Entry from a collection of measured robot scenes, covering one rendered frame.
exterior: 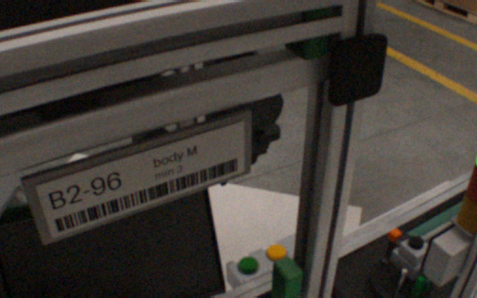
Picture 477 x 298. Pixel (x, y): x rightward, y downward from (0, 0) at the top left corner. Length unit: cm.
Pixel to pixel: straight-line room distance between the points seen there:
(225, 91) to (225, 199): 114
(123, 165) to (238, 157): 5
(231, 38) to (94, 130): 6
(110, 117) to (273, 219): 111
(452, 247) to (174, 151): 57
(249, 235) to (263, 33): 106
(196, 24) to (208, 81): 2
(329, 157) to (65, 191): 12
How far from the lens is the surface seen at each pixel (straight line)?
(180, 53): 16
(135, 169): 17
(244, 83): 18
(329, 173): 23
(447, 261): 71
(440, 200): 125
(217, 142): 18
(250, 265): 99
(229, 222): 125
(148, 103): 17
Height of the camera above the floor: 171
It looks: 34 degrees down
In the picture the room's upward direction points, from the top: straight up
